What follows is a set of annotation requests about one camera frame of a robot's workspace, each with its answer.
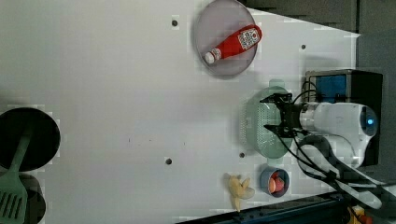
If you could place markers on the green plastic strainer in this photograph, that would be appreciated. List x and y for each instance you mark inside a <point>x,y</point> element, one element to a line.
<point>254,136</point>

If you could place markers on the red toy strawberry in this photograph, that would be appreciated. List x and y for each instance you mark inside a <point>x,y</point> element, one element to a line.
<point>279,182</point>

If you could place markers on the black toaster oven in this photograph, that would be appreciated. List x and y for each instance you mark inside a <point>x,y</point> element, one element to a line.
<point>345,90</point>

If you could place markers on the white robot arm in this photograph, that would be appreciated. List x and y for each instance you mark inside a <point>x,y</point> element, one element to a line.
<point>316,159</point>

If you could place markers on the peeled toy banana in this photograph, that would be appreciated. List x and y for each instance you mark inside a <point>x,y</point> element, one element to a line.
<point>239,190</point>

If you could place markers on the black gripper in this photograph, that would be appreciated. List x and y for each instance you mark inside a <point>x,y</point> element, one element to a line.
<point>289,115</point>

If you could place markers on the red ketchup bottle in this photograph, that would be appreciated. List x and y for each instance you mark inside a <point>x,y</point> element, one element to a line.
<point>237,43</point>

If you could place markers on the green plastic spatula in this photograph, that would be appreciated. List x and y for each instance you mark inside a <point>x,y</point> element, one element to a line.
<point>13,193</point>

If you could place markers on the grey round plate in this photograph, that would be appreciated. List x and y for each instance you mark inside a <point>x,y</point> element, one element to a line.
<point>217,21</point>

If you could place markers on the orange toy fruit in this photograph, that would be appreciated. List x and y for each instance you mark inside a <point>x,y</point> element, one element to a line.
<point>272,185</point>

